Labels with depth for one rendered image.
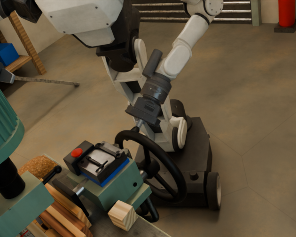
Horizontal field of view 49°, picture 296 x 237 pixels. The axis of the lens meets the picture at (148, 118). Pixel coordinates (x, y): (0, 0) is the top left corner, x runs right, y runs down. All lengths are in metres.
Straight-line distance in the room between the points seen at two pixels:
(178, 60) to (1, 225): 0.69
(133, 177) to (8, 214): 0.31
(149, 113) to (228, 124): 1.34
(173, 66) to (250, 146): 1.22
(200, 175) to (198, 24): 0.88
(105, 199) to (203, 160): 1.14
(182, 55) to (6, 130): 0.65
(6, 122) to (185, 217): 1.40
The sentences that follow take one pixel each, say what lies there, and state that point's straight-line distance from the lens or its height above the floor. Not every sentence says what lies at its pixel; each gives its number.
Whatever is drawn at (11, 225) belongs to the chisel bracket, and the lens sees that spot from 0.77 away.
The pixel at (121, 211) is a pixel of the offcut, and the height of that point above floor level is 0.94.
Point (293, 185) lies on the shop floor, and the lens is 1.97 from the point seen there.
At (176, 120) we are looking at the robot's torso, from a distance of 1.94.
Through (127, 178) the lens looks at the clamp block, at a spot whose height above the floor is 0.93.
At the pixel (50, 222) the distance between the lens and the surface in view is 0.84.
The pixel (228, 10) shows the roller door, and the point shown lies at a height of 0.15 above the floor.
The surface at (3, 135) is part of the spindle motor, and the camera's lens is 0.63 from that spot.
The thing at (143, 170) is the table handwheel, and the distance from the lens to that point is 1.01.
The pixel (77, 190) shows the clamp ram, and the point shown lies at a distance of 0.85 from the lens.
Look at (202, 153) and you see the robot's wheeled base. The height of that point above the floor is 0.17.
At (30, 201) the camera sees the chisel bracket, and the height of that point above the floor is 1.05.
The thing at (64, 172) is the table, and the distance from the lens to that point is 1.01.
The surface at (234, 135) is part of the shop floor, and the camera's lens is 2.27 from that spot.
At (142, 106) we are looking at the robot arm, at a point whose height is 0.93.
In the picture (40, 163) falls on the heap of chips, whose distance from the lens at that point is 1.05.
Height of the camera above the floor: 1.53
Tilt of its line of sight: 36 degrees down
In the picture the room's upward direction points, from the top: 19 degrees counter-clockwise
